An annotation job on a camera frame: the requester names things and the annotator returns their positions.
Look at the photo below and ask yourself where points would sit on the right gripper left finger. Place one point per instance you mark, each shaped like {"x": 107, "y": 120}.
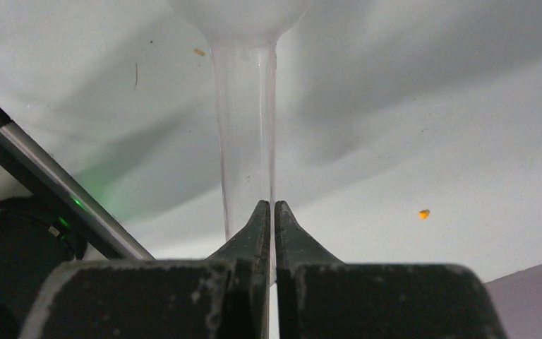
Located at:
{"x": 221, "y": 296}

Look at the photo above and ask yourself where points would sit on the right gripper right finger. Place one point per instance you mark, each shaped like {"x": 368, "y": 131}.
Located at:
{"x": 320, "y": 296}

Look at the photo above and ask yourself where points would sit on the clear plastic scoop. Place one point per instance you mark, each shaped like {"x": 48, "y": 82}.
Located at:
{"x": 243, "y": 37}

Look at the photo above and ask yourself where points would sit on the orange kibble crumb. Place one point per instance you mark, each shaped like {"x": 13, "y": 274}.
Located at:
{"x": 424, "y": 214}

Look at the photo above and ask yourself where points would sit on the aluminium frame rail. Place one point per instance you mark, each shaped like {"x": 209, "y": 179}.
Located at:
{"x": 23, "y": 158}

